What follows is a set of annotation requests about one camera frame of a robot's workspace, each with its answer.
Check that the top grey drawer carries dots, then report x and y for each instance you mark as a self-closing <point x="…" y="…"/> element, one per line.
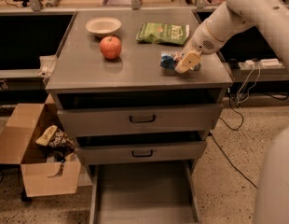
<point x="115" y="121"/>

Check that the grey drawer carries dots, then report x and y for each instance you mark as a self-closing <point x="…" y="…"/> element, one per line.
<point x="144" y="193"/>
<point x="115" y="121"/>
<point x="122" y="154"/>

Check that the white paper bowl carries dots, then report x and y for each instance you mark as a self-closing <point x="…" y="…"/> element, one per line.
<point x="103" y="26"/>

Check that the grey drawer cabinet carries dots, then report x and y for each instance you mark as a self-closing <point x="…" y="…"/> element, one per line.
<point x="84" y="79"/>

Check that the black drawer handle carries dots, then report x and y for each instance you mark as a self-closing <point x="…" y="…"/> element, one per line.
<point x="142" y="154"/>
<point x="142" y="119"/>

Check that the cardboard box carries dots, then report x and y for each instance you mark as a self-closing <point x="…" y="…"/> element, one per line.
<point x="42" y="175"/>

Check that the bottom grey drawer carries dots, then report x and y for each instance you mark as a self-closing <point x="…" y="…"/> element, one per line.
<point x="144" y="193"/>

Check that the red apple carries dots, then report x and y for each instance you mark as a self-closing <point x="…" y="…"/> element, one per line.
<point x="110" y="47"/>

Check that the white power strip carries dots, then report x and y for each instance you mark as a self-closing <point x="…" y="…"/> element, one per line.
<point x="265" y="63"/>

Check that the black top drawer handle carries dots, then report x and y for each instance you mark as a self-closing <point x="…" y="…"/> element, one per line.
<point x="142" y="119"/>

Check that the green chip bag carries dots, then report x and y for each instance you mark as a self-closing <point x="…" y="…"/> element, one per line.
<point x="163" y="33"/>

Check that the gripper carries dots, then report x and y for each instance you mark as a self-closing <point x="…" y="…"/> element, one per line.
<point x="201" y="41"/>

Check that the brown snack bag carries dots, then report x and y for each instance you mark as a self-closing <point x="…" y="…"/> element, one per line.
<point x="54" y="137"/>

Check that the black middle drawer handle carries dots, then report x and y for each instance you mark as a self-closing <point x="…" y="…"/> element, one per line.
<point x="142" y="154"/>

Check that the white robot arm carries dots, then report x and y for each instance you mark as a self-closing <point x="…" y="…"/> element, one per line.
<point x="271" y="18"/>

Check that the middle grey drawer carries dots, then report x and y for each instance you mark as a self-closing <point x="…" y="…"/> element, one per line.
<point x="122" y="154"/>

